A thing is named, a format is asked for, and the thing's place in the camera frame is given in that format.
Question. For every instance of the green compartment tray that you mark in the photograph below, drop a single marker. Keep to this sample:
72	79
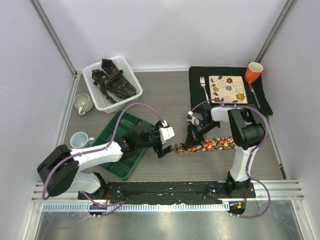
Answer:
124	168

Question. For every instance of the dark patterned tie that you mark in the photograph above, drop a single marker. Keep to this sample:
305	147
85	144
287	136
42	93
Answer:
109	79

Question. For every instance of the orange mug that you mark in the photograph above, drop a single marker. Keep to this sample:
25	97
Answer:
253	71

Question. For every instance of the floral square plate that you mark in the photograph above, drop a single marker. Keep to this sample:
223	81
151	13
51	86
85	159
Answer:
227	89

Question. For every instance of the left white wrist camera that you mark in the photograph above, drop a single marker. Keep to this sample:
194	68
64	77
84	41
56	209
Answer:
166	132

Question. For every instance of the clear plastic cup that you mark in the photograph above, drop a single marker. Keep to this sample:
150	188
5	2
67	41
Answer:
81	140

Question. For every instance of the black placemat cloth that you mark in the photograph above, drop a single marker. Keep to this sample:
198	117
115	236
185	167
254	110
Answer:
197	94

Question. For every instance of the slotted cable duct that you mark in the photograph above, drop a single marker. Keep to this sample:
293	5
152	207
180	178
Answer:
52	207

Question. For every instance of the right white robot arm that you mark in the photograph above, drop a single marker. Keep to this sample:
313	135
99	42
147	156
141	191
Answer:
249	130

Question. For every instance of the red floral patterned tie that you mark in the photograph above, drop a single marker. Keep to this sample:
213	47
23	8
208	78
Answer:
215	144

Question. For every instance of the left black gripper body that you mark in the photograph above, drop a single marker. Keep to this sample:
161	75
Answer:
155	140

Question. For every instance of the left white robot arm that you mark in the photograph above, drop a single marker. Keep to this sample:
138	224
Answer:
62	168

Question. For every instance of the white plastic basket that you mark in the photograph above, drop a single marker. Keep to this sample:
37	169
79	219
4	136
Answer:
99	100

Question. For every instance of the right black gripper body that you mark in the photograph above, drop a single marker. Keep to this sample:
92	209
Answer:
198	131

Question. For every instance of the grey ribbed cup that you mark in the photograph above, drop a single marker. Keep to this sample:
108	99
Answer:
83	103

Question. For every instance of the aluminium frame rail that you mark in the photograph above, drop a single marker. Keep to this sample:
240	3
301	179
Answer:
54	194

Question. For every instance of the patterned handle knife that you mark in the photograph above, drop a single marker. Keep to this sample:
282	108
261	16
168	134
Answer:
255	96

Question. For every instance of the silver fork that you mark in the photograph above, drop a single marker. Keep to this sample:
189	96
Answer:
203	85

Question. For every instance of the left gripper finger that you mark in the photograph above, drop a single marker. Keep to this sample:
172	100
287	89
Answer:
169	149
161	152

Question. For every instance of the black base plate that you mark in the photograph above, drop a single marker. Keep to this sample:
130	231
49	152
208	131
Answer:
171	192

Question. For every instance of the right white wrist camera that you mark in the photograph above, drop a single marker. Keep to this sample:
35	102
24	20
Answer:
192	119

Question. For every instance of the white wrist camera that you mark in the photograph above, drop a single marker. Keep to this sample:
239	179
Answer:
192	119
166	132

